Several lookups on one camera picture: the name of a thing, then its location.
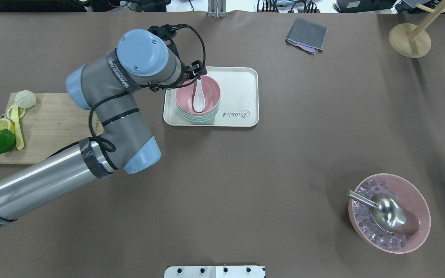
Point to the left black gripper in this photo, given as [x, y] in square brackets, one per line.
[196, 70]

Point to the small pink bowl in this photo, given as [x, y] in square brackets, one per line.
[212, 95]

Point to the white ceramic spoon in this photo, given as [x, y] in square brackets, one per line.
[198, 102]

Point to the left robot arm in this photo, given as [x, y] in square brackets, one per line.
[119, 136]

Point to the large pink ice bowl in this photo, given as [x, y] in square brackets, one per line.
[410, 198]

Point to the stacked green bowls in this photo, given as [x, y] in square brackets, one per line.
[199, 118]

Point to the cream serving tray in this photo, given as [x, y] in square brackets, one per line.
[239, 99]

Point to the grey folded cloth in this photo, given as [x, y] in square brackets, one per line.
[307, 35]

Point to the wooden cutting board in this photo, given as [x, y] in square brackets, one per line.
[51, 124]

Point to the white steamed bun toy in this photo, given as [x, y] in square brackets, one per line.
[25, 99]

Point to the lemon slice near bun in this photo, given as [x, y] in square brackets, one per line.
[21, 113]

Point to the lemon slice near lime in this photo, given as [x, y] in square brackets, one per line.
[7, 124]

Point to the green lime toy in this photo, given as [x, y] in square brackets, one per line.
[7, 141]

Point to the wooden mug tree stand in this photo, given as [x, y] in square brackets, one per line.
[412, 41]

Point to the metal ice scoop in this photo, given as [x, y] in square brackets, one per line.
[385, 212]

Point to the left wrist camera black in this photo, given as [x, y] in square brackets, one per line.
[167, 33]

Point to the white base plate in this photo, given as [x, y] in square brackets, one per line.
[216, 271]

